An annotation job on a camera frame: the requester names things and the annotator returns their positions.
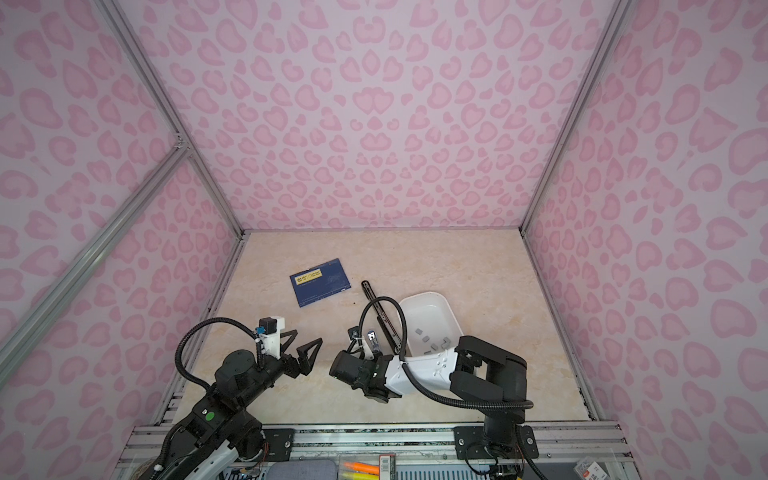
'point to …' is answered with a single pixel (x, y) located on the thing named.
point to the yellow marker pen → (359, 476)
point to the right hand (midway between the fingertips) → (360, 363)
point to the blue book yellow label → (319, 282)
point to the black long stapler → (384, 323)
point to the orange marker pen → (362, 467)
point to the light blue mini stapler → (373, 340)
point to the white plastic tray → (431, 327)
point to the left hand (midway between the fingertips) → (309, 333)
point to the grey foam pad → (302, 470)
